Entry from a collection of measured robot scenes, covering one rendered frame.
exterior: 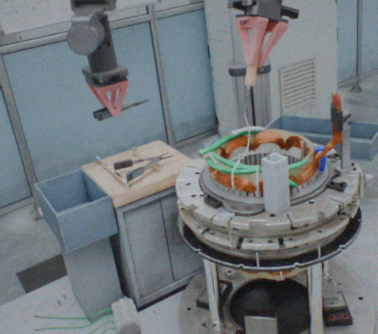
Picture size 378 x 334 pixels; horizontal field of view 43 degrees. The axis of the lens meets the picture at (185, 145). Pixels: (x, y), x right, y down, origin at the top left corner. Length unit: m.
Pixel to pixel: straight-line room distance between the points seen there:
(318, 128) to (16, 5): 2.06
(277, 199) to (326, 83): 2.88
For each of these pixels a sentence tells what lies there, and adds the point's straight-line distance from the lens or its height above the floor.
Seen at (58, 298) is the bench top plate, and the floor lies 0.78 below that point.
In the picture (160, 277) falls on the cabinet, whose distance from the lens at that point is 1.09.
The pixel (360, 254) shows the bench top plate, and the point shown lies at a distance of 1.22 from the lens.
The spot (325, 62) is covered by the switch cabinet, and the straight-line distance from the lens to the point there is 3.55.
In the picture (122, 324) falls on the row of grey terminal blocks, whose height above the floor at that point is 0.82.
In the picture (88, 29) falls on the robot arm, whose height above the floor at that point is 1.37.
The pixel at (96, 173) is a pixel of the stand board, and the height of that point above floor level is 1.07.
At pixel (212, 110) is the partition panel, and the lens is 3.63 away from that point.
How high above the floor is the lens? 1.50
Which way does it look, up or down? 23 degrees down
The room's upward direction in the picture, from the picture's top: 8 degrees counter-clockwise
